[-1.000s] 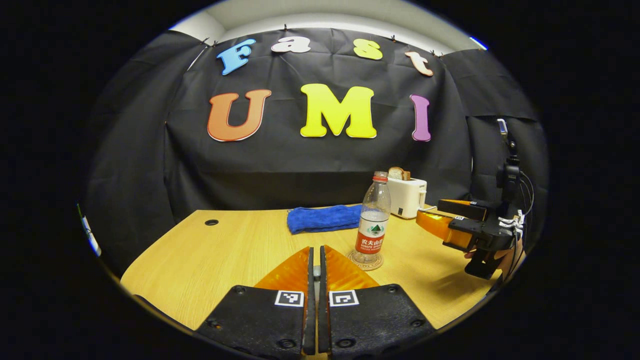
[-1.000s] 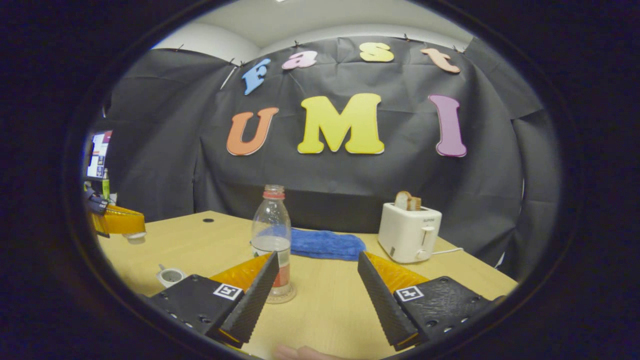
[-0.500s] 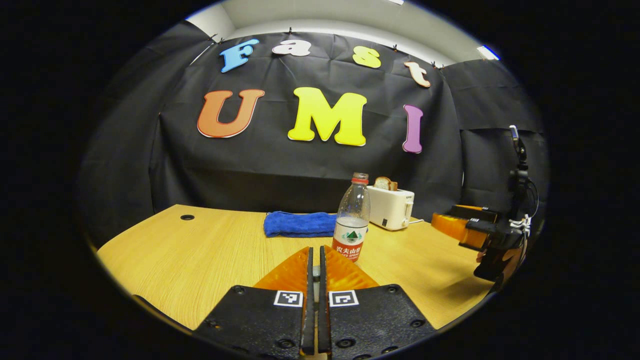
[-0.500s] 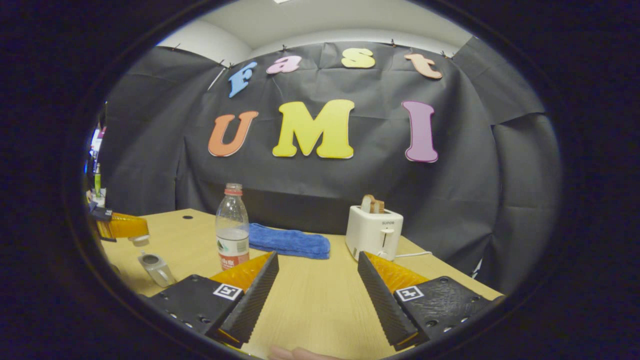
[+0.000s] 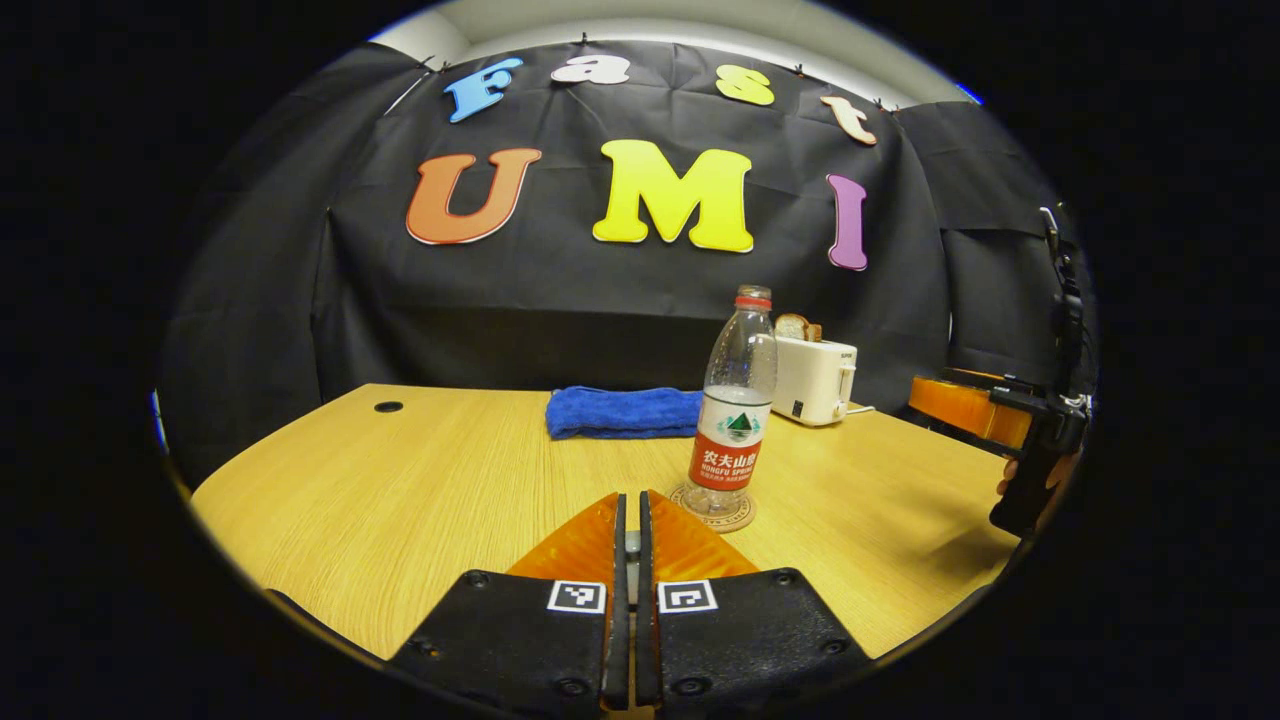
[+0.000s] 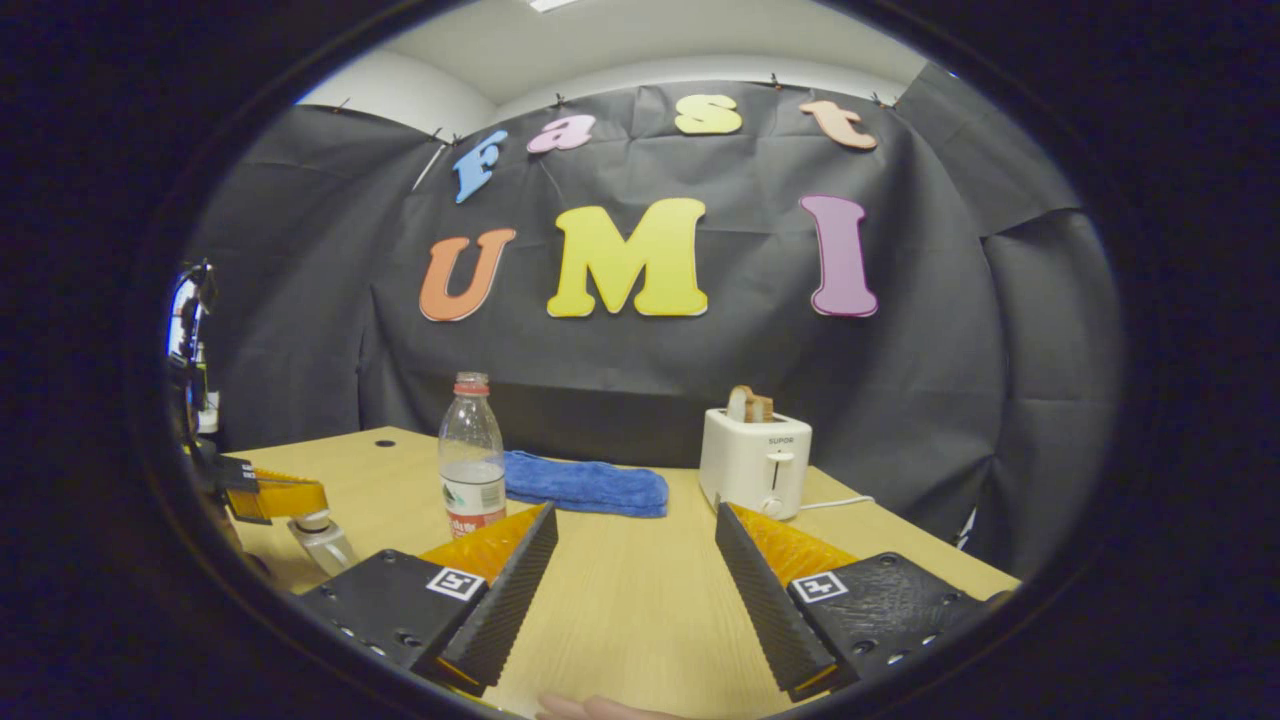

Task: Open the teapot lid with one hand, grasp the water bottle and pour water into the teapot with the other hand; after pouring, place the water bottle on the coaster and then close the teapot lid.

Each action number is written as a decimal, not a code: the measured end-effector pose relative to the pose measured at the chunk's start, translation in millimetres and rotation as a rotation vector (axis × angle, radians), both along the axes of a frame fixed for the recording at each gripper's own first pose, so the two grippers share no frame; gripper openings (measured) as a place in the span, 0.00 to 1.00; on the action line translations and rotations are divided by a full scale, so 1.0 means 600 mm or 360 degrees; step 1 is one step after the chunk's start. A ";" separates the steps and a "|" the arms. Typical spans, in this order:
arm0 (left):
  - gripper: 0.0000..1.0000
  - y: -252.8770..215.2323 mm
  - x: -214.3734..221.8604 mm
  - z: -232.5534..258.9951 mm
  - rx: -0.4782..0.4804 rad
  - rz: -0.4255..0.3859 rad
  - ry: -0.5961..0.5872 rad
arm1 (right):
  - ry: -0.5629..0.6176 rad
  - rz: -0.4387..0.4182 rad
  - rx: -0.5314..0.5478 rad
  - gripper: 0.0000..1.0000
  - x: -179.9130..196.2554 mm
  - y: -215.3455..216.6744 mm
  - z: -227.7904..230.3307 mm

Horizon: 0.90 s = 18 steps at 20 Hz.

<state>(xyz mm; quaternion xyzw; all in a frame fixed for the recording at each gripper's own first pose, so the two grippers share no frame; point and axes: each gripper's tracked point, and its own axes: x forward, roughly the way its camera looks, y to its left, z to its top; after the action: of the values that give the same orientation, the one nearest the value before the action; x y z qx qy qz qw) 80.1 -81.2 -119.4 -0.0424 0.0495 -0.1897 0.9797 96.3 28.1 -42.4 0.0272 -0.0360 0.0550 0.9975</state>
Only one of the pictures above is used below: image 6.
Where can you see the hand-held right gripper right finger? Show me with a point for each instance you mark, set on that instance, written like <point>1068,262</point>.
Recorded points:
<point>760,600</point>

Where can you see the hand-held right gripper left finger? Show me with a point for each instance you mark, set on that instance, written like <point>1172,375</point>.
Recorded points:
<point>510,590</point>

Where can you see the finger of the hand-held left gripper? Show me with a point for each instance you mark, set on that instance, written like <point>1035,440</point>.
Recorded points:
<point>285,497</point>

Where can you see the white teacup lid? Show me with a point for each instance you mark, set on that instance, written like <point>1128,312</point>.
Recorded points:
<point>312,521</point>

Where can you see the white teacup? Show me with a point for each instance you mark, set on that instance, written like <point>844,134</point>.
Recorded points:
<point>330,550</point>

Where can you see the clear plastic water bottle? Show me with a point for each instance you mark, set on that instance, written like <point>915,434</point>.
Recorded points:
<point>472,460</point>

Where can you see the blue towel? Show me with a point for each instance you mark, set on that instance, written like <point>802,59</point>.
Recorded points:
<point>590,482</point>

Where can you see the white toaster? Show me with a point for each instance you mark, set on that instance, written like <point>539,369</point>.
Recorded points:
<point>755,462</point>

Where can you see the computer monitor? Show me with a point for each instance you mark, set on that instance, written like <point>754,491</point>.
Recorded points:
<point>183,320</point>

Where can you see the toasted bread slice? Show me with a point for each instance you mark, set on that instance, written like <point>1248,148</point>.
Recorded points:
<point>750,405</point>

